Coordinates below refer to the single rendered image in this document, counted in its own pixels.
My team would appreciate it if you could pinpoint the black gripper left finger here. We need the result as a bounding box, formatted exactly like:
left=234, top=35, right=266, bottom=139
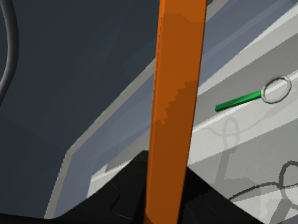
left=0, top=151, right=149, bottom=224

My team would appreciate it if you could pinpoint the orange handle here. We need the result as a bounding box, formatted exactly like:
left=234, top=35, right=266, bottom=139
left=144, top=0, right=208, bottom=224

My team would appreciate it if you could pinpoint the green-handled metal loop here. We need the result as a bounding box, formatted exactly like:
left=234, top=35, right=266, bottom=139
left=216, top=75, right=290, bottom=112

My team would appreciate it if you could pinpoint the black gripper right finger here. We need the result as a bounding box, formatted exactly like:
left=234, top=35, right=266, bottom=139
left=177, top=165, right=263, bottom=224

